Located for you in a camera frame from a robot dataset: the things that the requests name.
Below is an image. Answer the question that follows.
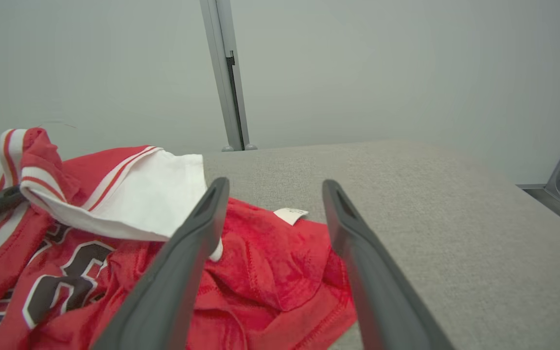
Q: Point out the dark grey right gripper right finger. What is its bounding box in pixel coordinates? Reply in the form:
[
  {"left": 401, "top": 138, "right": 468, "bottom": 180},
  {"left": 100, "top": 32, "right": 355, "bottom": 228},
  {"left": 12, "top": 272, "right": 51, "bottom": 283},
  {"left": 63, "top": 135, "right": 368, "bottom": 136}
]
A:
[{"left": 322, "top": 179, "right": 455, "bottom": 350}]

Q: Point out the red lettered basketball jersey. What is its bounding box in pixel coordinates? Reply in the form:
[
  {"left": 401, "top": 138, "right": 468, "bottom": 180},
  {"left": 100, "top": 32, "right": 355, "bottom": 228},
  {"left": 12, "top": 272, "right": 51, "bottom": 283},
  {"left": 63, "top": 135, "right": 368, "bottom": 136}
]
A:
[{"left": 0, "top": 127, "right": 358, "bottom": 350}]

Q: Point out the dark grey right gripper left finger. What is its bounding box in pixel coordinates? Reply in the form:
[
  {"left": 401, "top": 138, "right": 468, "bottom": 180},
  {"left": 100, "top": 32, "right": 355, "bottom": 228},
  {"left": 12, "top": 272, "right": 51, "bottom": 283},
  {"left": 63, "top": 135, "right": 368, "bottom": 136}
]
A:
[{"left": 93, "top": 177, "right": 230, "bottom": 350}]

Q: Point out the grey metal partition post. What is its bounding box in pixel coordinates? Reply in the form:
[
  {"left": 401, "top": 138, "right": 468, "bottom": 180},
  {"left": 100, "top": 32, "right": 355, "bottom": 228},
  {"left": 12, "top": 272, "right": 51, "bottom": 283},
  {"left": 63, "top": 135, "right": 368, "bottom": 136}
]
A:
[{"left": 199, "top": 0, "right": 258, "bottom": 152}]

